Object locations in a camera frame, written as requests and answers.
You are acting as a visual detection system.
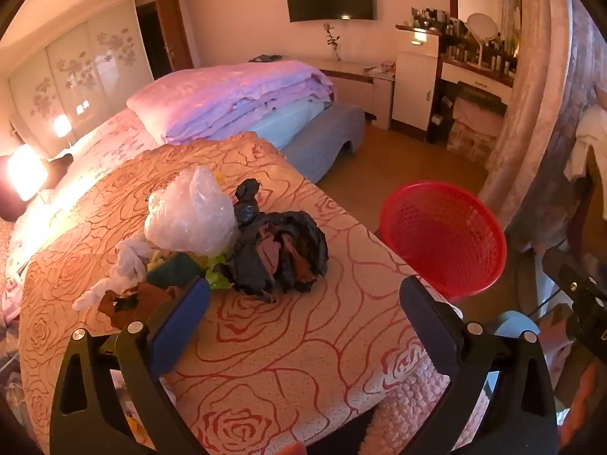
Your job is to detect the brown wrapper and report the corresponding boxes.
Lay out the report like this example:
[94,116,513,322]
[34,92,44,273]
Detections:
[98,282,180,330]

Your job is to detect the white tissue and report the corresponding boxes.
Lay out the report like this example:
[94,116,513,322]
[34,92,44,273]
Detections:
[72,233,155,311]

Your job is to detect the clear plastic bag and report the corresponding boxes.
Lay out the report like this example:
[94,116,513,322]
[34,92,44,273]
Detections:
[144,166,237,258]

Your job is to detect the light green wrapper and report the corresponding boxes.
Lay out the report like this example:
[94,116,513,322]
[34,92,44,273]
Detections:
[188,253,233,290]

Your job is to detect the small knotted black bag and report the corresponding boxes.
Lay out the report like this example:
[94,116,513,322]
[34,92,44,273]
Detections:
[234,179,260,227]

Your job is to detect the red plastic mesh basket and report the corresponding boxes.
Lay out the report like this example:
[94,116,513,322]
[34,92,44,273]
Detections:
[379,181,507,303]

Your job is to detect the orange rose pattern bedspread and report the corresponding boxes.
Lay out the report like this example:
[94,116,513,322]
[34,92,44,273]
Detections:
[20,133,423,454]

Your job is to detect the glowing bedside lamp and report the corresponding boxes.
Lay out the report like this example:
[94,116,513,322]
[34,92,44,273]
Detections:
[6,145,48,201]

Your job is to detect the white hanging garment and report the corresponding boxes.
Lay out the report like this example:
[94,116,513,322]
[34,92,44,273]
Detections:
[564,105,607,183]

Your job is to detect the floral sliding wardrobe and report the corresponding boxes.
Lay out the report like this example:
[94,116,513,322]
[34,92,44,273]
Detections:
[8,0,153,158]

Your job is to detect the folded pink purple quilt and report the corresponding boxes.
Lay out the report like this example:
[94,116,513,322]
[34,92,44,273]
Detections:
[127,60,334,145]

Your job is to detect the floral pink curtain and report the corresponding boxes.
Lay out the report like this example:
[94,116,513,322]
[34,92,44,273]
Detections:
[480,0,606,254]

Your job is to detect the dressing table with drawer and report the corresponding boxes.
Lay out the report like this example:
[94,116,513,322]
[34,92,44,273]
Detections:
[437,35,513,106]

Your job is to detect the white low tv desk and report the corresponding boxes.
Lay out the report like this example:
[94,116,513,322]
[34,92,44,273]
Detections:
[297,58,395,130]

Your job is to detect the white cabinet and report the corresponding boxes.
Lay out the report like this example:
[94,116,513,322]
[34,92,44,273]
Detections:
[392,26,439,133]

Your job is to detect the round white vanity mirror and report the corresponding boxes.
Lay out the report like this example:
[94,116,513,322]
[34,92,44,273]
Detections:
[466,13,498,67]

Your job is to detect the brown wooden door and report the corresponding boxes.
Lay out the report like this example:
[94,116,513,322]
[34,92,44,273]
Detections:
[154,0,195,72]

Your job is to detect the rose in vase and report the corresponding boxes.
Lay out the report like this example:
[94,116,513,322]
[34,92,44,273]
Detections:
[323,23,341,62]

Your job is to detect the grey bed frame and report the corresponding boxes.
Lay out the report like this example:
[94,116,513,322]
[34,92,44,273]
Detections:
[282,103,366,183]

